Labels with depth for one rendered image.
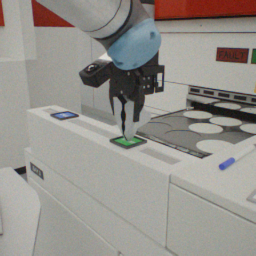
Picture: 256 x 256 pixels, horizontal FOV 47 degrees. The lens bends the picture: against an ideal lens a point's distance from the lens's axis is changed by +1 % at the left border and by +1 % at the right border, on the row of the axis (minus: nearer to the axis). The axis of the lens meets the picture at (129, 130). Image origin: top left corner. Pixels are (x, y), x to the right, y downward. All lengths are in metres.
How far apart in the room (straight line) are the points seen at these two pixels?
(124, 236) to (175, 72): 0.79
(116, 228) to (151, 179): 0.18
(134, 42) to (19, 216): 0.43
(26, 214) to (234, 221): 0.41
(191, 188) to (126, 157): 0.15
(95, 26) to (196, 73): 0.86
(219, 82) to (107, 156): 0.65
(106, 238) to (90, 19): 0.50
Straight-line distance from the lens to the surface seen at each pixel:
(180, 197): 0.47
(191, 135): 0.85
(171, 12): 1.20
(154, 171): 0.49
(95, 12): 0.34
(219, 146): 0.78
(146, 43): 0.39
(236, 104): 1.09
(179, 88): 1.24
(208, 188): 0.44
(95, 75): 0.50
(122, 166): 0.56
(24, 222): 0.64
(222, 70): 1.12
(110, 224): 0.67
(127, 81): 0.55
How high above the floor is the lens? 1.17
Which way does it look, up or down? 18 degrees down
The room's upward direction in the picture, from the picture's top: straight up
